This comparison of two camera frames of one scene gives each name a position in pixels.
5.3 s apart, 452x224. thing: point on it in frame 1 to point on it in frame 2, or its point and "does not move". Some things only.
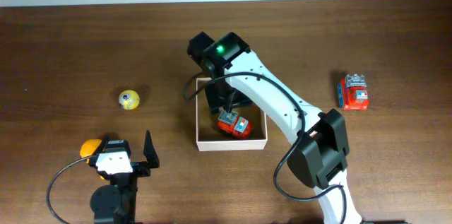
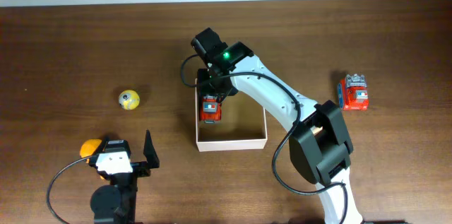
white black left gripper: (143, 167) does not move
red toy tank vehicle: (352, 93) does not move
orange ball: (88, 147) does not move
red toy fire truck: (239, 127) to (210, 109)
